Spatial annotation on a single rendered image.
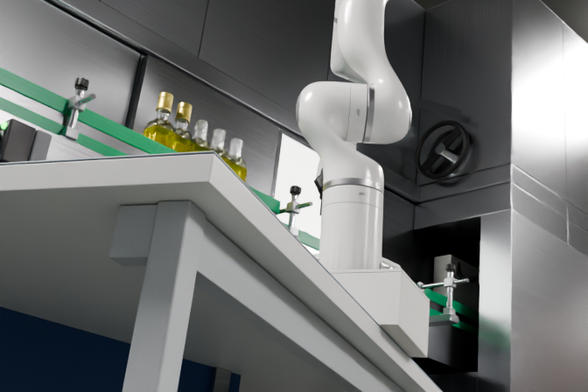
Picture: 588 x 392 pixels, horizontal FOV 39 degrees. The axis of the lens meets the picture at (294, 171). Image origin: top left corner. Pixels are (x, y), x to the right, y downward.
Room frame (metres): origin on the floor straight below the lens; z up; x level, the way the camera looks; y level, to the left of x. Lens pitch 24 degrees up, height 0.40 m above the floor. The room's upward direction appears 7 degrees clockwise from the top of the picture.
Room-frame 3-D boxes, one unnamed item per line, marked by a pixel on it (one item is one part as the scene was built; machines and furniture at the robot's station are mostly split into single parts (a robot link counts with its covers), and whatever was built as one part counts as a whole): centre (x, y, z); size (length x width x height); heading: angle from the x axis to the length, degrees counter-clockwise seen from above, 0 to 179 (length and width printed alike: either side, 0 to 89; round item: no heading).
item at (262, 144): (2.16, 0.08, 1.32); 0.90 x 0.03 x 0.34; 133
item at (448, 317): (2.30, -0.46, 1.07); 0.17 x 0.05 x 0.23; 43
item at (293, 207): (1.87, 0.01, 1.12); 0.17 x 0.03 x 0.12; 43
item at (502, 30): (2.74, -0.81, 1.86); 0.70 x 0.37 x 0.89; 133
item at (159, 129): (1.75, 0.32, 1.16); 0.06 x 0.06 x 0.21; 42
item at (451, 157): (2.53, -0.49, 1.66); 0.21 x 0.05 x 0.21; 43
